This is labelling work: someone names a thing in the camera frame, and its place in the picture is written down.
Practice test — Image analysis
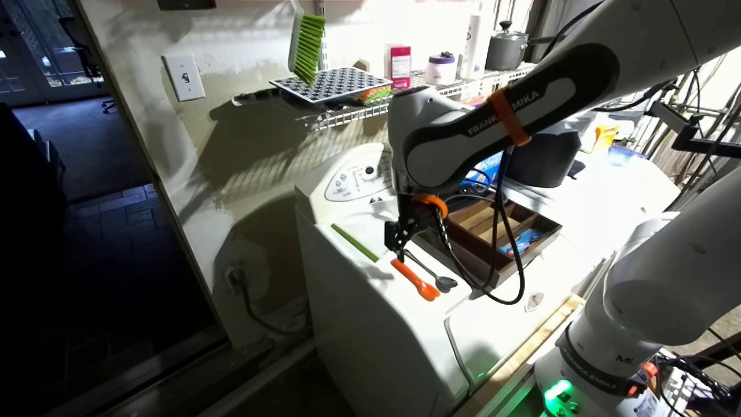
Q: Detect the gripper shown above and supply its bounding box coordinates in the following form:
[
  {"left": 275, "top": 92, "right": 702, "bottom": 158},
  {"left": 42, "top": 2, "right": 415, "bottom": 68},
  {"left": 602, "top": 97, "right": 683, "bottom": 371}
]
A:
[{"left": 384, "top": 199, "right": 446, "bottom": 263}]

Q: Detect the brown wooden drawer organizer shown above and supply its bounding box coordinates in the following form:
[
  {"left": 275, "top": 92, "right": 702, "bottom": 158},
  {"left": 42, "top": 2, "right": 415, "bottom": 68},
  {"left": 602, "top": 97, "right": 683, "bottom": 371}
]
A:
[{"left": 413, "top": 194, "right": 563, "bottom": 291}]

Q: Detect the orange plastic spoon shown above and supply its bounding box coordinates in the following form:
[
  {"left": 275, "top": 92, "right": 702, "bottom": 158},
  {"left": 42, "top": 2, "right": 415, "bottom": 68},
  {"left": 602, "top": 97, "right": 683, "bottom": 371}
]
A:
[{"left": 390, "top": 258, "right": 441, "bottom": 302}]

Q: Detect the green stick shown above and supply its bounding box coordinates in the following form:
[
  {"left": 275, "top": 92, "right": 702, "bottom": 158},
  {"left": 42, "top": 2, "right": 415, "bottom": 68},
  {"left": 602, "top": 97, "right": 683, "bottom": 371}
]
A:
[{"left": 331, "top": 224, "right": 380, "bottom": 263}]

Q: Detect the white washing machine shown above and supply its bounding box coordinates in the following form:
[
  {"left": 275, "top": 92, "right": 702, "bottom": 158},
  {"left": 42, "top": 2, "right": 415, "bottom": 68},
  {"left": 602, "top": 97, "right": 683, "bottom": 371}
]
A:
[{"left": 294, "top": 142, "right": 600, "bottom": 417}]

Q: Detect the blue bag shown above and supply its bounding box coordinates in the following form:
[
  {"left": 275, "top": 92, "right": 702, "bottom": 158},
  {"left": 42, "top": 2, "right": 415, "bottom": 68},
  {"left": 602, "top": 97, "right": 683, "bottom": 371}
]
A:
[{"left": 460, "top": 152, "right": 505, "bottom": 193}]

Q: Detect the blue packet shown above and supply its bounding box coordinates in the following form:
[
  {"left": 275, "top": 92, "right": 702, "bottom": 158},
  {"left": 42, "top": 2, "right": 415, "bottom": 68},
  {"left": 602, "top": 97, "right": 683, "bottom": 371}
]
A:
[{"left": 498, "top": 228, "right": 543, "bottom": 257}]

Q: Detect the orange and green sponge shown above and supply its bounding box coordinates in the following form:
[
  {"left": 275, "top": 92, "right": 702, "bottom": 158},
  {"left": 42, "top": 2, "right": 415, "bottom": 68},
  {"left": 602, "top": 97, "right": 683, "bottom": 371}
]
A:
[{"left": 355, "top": 85, "right": 394, "bottom": 105}]

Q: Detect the dark bin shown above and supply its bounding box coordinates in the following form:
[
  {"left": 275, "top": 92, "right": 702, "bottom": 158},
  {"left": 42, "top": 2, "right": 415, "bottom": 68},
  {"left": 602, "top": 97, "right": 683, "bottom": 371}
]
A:
[{"left": 502, "top": 129, "right": 582, "bottom": 189}]

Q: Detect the black dotted mat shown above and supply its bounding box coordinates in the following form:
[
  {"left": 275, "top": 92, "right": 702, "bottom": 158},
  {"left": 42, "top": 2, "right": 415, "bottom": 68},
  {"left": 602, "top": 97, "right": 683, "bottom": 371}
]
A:
[{"left": 269, "top": 66, "right": 394, "bottom": 105}]

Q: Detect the pink box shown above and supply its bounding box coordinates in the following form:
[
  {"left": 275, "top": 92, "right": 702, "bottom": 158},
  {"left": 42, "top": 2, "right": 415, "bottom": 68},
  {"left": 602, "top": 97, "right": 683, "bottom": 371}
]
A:
[{"left": 384, "top": 44, "right": 412, "bottom": 91}]

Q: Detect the white jar purple lid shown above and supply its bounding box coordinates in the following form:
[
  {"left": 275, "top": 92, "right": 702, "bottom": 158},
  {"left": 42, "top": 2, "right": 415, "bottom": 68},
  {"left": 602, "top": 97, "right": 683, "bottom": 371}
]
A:
[{"left": 425, "top": 52, "right": 458, "bottom": 86}]

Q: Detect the white bottle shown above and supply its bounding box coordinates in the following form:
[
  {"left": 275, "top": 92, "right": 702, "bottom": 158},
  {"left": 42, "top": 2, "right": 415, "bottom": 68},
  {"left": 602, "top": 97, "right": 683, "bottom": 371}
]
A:
[{"left": 461, "top": 10, "right": 487, "bottom": 81}]

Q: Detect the green bristle brush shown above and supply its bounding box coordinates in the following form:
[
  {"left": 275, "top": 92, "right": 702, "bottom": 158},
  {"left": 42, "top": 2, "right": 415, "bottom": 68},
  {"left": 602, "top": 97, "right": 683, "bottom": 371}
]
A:
[{"left": 287, "top": 8, "right": 327, "bottom": 87}]

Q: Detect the grey metal pot with lid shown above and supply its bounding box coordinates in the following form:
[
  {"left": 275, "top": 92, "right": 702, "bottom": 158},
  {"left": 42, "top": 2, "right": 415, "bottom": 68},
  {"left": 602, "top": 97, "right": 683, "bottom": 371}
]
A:
[{"left": 485, "top": 20, "right": 557, "bottom": 72}]

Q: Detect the yellow container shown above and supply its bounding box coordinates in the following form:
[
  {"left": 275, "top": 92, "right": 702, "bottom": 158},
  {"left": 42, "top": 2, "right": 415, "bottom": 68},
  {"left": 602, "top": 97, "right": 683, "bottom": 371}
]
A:
[{"left": 593, "top": 124, "right": 619, "bottom": 153}]

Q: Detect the blue plastic container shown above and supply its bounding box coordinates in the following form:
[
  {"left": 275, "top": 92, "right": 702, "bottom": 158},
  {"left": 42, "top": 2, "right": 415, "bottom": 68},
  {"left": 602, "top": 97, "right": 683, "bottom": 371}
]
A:
[{"left": 607, "top": 144, "right": 650, "bottom": 167}]

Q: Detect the office chair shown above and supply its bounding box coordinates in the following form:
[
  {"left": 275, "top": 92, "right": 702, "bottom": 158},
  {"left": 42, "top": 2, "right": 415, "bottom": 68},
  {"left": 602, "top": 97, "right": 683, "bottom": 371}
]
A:
[{"left": 57, "top": 16, "right": 118, "bottom": 114}]

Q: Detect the glass door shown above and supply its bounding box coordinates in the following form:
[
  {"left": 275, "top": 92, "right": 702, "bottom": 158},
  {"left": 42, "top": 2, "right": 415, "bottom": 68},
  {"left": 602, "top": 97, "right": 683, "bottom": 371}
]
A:
[{"left": 0, "top": 0, "right": 108, "bottom": 107}]

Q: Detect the white wire shelf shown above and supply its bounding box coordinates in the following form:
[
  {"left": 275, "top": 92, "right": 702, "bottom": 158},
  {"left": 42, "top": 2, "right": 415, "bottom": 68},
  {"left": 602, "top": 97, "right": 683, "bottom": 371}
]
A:
[{"left": 294, "top": 63, "right": 537, "bottom": 133}]

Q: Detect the black cable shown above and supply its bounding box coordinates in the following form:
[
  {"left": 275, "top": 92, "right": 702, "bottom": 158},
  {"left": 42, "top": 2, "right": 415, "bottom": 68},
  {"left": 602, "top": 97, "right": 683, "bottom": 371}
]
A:
[{"left": 230, "top": 272, "right": 314, "bottom": 338}]

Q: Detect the wall socket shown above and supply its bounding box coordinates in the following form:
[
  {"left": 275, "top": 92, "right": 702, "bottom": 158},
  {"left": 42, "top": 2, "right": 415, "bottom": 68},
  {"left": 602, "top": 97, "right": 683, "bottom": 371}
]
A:
[{"left": 225, "top": 265, "right": 251, "bottom": 297}]

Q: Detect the white light switch plate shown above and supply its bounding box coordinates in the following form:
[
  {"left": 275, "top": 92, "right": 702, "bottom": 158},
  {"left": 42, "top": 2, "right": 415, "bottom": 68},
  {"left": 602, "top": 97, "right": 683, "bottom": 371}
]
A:
[{"left": 162, "top": 53, "right": 207, "bottom": 103}]

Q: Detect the camera on mount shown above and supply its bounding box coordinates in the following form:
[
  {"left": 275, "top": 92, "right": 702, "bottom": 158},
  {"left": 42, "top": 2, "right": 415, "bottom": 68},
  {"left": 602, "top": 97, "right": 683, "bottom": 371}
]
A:
[{"left": 644, "top": 100, "right": 741, "bottom": 158}]

